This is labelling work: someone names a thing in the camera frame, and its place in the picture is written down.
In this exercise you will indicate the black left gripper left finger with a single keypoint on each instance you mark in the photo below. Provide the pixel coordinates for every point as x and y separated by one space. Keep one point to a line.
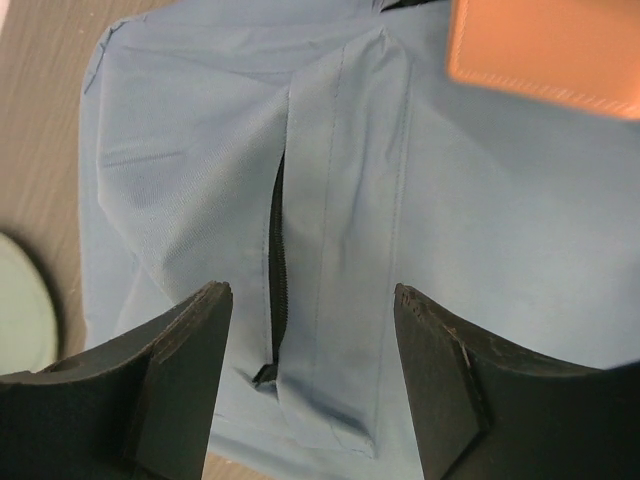
139 406

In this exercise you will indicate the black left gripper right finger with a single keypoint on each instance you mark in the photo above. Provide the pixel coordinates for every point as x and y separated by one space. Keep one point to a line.
484 407

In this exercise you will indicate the light blue student backpack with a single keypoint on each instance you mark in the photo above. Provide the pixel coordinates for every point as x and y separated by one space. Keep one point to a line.
313 155

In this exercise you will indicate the pale green round plate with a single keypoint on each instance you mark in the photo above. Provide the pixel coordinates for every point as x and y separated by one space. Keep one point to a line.
29 326

